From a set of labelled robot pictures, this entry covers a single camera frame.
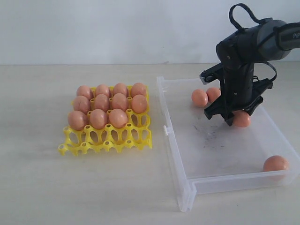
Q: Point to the clear plastic bin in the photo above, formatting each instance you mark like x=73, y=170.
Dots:
x=208, y=156

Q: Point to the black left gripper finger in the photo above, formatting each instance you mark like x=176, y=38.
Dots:
x=215, y=108

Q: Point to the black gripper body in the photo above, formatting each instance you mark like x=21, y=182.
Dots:
x=244, y=93

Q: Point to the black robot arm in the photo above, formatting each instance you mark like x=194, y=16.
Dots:
x=238, y=53

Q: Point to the yellow plastic egg tray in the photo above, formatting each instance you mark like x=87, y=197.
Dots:
x=136, y=133

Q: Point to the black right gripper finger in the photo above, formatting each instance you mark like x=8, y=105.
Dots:
x=230, y=117

